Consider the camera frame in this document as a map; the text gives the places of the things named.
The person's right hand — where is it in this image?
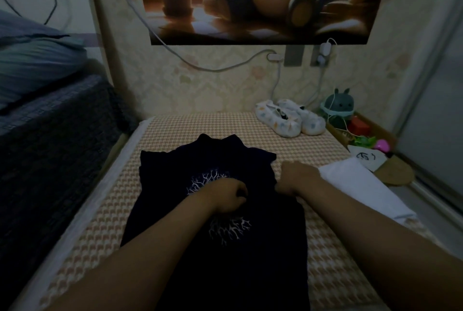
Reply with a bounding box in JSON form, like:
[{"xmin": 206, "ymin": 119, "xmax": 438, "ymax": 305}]
[{"xmin": 275, "ymin": 160, "xmax": 323, "ymax": 200}]

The person's left hand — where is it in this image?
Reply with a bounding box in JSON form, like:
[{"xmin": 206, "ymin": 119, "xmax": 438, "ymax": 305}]
[{"xmin": 195, "ymin": 178, "xmax": 249, "ymax": 215}]

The white polo shirt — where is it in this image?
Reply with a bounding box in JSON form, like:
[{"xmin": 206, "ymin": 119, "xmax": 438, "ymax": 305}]
[{"xmin": 318, "ymin": 157, "xmax": 418, "ymax": 223}]

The black tree print t-shirt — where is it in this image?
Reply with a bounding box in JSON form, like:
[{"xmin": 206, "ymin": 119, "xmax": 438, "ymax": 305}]
[{"xmin": 119, "ymin": 133, "xmax": 311, "ymax": 311}]

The person's right forearm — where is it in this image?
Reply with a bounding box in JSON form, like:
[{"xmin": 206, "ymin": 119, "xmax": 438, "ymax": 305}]
[{"xmin": 304, "ymin": 180, "xmax": 463, "ymax": 311}]

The person's left forearm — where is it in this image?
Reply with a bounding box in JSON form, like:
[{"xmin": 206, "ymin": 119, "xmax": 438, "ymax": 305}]
[{"xmin": 47, "ymin": 195, "xmax": 218, "ymax": 311}]

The white printed card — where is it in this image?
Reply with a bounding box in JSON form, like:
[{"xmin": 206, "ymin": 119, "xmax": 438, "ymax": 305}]
[{"xmin": 347, "ymin": 145, "xmax": 388, "ymax": 172}]

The green toy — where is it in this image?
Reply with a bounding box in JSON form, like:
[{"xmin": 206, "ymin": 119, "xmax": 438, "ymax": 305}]
[{"xmin": 352, "ymin": 135, "xmax": 377, "ymax": 149}]

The red toy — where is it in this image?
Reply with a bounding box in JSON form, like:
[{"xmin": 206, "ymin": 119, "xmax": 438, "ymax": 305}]
[{"xmin": 349, "ymin": 117, "xmax": 372, "ymax": 136}]

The teal round bunny lamp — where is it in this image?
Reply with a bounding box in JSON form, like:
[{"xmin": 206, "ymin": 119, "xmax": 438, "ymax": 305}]
[{"xmin": 320, "ymin": 89, "xmax": 355, "ymax": 120}]

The pink ball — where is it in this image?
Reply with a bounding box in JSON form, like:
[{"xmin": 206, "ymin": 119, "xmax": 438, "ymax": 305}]
[{"xmin": 373, "ymin": 139, "xmax": 392, "ymax": 155}]

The wooden bedside tray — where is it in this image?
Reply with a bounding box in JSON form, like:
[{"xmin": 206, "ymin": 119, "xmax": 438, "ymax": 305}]
[{"xmin": 326, "ymin": 112, "xmax": 416, "ymax": 187}]

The white charger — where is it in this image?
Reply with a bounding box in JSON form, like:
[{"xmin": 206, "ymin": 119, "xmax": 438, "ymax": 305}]
[{"xmin": 317, "ymin": 41, "xmax": 335, "ymax": 68}]

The grey sliding door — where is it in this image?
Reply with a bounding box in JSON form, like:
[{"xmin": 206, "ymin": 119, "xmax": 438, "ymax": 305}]
[{"xmin": 396, "ymin": 18, "xmax": 463, "ymax": 214}]

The dark patterned bed cover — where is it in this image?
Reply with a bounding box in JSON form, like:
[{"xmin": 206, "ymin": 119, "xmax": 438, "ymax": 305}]
[{"xmin": 0, "ymin": 72, "xmax": 135, "ymax": 304}]

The grey-green pillow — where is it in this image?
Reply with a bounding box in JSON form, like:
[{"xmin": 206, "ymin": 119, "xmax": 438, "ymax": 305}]
[{"xmin": 0, "ymin": 38, "xmax": 89, "ymax": 113}]

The blue pillow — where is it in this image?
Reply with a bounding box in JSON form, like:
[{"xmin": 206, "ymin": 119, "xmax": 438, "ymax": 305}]
[{"xmin": 0, "ymin": 9, "xmax": 69, "ymax": 44}]

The thin white charger cable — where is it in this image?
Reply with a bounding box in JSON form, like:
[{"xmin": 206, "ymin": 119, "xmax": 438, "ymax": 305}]
[{"xmin": 304, "ymin": 64, "xmax": 337, "ymax": 109}]

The grey wall socket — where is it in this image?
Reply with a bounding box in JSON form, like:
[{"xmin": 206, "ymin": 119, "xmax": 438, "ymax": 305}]
[{"xmin": 284, "ymin": 44, "xmax": 305, "ymax": 68}]

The long white cable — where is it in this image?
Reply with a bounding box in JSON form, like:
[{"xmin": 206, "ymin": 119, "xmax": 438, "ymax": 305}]
[{"xmin": 94, "ymin": 0, "xmax": 283, "ymax": 73}]

